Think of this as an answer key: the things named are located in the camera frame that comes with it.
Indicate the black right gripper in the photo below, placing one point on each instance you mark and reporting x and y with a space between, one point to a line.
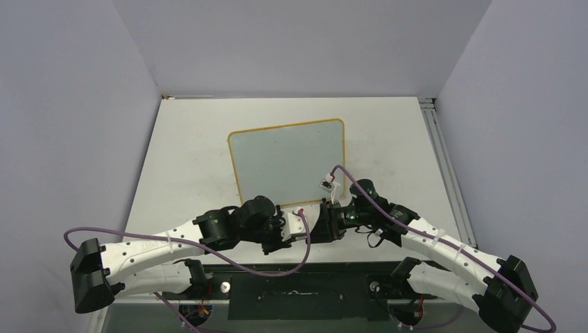
327 228

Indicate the aluminium right side rail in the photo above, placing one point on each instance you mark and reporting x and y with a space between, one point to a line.
456 200

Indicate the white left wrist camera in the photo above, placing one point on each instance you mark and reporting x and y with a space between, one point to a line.
294 223

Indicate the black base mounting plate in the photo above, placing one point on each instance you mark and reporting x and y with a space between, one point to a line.
323 291

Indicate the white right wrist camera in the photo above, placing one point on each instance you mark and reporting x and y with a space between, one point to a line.
331 186

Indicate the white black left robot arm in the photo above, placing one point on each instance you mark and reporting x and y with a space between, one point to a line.
166 261

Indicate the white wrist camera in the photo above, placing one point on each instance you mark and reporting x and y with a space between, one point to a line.
294 223
331 186

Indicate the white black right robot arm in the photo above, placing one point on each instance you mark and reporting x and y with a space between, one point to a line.
499 290

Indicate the black white marker pen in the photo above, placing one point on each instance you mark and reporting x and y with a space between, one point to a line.
313 237

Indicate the yellow framed whiteboard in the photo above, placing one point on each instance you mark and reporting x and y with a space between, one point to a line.
287 162

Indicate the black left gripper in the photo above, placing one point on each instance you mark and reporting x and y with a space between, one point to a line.
277 243

